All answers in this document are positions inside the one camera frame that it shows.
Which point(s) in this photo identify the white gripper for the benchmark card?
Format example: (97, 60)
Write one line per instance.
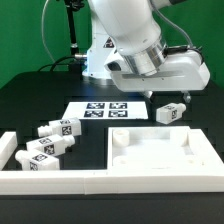
(180, 72)

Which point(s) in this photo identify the white square tabletop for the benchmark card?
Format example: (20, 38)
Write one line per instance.
(177, 147)

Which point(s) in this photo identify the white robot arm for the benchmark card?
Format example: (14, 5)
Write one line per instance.
(128, 50)

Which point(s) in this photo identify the white sheet with tags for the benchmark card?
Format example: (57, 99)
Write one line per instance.
(106, 110)

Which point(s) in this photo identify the white U-shaped fence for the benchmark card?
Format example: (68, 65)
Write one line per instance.
(112, 181)

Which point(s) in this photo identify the black camera stand pole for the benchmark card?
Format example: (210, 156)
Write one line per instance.
(71, 7)

